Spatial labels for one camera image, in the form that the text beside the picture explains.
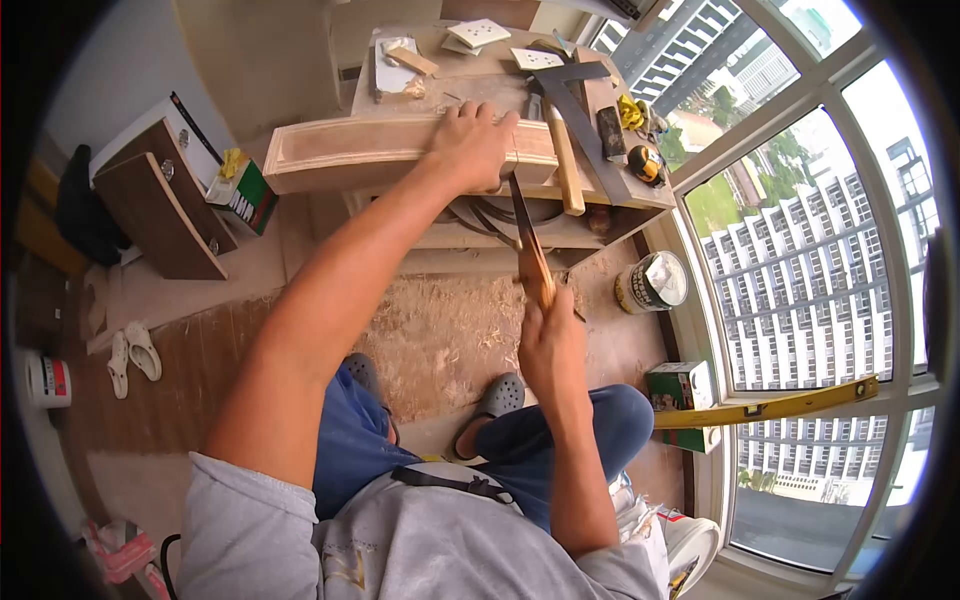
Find white tub red label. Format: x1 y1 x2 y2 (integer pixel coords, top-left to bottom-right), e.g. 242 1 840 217
25 351 73 411

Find white bucket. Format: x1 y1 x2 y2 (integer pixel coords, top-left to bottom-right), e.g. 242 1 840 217
658 508 723 595

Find person's body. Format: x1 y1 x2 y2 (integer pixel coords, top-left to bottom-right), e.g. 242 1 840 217
176 450 672 600

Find pink plastic bag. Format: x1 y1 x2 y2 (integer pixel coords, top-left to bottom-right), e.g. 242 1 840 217
81 518 160 585

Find wooden handled hand saw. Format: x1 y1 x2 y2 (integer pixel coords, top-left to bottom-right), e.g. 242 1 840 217
506 152 588 325

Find person's left hand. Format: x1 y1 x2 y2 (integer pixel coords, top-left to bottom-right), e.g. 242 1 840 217
422 101 522 195

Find dark sharpening stone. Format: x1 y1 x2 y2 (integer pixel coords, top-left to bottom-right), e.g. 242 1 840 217
595 105 628 163

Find wooden work bench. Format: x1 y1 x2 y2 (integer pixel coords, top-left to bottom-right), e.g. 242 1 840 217
341 24 678 273

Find person's right fingers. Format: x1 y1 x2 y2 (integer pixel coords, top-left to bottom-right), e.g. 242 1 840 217
517 303 552 354

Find yellow crumpled cloth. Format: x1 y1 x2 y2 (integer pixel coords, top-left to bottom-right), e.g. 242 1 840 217
616 93 647 133

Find person's right hand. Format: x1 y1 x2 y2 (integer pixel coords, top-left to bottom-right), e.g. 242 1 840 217
516 288 591 400

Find long plywood moulding piece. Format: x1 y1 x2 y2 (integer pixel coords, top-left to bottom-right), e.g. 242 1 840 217
262 112 561 197

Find steel carpenter square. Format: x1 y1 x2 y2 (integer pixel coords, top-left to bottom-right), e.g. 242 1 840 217
525 60 636 208

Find green cardboard box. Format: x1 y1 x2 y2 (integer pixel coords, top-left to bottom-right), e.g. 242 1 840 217
646 361 723 456

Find yellow black tape measure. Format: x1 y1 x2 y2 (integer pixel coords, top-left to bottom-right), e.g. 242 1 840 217
627 144 668 189

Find brown wooden cabinet panels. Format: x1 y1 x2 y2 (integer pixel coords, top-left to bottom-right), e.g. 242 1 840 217
90 117 240 282

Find white sandal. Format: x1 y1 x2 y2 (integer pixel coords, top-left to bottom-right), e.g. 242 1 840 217
123 321 163 382
106 330 130 400

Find large window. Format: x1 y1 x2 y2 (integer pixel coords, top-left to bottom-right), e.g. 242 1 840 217
581 0 946 590

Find wooden handled hammer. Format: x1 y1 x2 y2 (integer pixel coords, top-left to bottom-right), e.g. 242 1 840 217
538 96 587 218

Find round glue can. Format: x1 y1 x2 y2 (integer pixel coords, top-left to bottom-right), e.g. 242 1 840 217
614 250 690 315

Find white socket plate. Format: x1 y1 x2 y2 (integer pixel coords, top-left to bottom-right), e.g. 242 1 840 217
447 18 513 51
510 46 566 73

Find green white carton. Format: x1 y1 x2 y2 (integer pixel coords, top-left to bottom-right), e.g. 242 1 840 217
204 147 279 238

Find yellow spirit level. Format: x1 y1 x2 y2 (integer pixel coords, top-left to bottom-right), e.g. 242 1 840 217
652 374 881 431

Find small wooden block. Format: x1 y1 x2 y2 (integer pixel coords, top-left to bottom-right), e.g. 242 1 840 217
385 45 441 77

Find white flat sheet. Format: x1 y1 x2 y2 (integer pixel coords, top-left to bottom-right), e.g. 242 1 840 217
372 35 423 100

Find person's legs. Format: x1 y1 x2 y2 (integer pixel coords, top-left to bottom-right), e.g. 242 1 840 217
311 352 657 535

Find black cable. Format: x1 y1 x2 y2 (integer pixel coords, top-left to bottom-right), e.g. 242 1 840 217
159 533 183 600

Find black bag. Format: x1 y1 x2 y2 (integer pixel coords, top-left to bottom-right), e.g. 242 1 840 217
55 144 130 268

